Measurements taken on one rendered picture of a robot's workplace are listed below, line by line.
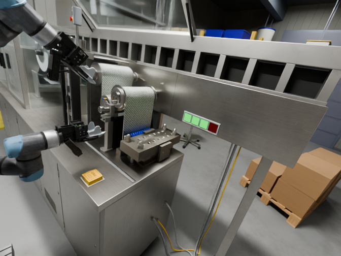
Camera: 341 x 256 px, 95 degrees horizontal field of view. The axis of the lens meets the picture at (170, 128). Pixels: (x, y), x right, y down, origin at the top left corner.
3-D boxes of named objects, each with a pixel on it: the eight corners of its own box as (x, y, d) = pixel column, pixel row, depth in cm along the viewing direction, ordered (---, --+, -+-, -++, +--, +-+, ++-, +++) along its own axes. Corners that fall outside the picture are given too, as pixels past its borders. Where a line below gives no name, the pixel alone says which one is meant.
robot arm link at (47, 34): (33, 37, 50) (26, 35, 55) (47, 49, 54) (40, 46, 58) (49, 21, 52) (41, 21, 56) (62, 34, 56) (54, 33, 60)
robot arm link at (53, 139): (48, 152, 63) (41, 144, 67) (62, 149, 66) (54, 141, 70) (46, 135, 60) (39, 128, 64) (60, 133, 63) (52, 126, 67)
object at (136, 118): (122, 136, 96) (124, 108, 89) (149, 129, 114) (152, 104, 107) (123, 137, 96) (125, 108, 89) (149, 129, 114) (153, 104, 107)
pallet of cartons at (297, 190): (327, 197, 248) (354, 159, 221) (305, 236, 175) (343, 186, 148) (270, 165, 310) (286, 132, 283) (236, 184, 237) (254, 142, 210)
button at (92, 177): (81, 178, 76) (81, 174, 75) (95, 172, 81) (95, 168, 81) (89, 186, 72) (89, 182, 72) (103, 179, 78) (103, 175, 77)
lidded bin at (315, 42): (326, 55, 439) (331, 44, 428) (325, 53, 409) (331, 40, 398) (304, 54, 470) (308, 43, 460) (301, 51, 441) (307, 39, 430)
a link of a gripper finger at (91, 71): (104, 76, 72) (87, 60, 65) (96, 86, 71) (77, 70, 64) (101, 75, 74) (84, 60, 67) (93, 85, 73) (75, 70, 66)
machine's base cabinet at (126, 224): (7, 142, 230) (-8, 83, 197) (58, 132, 279) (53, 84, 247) (100, 306, 100) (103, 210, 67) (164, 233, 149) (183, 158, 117)
